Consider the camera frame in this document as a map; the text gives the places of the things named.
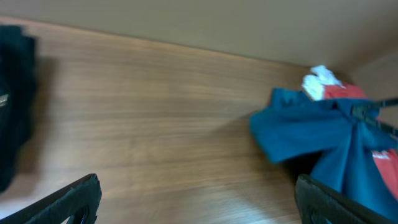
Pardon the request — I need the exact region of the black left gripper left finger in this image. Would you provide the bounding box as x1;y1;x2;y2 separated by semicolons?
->
1;174;102;224

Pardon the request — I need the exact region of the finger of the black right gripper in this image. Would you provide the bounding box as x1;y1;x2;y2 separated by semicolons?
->
351;98;397;137

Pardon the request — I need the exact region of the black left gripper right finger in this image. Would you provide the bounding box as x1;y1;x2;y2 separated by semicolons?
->
295;174;394;224

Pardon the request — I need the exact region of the blue polo shirt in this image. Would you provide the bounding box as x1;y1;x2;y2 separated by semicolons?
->
249;88;397;221

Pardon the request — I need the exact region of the red printed t-shirt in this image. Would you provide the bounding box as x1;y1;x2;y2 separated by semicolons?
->
323;83;397;199

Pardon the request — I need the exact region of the white crumpled cloth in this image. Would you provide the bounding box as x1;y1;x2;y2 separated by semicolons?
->
302;65;344;101

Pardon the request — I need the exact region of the folded black garment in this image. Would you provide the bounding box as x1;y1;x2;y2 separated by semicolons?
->
1;25;37;192

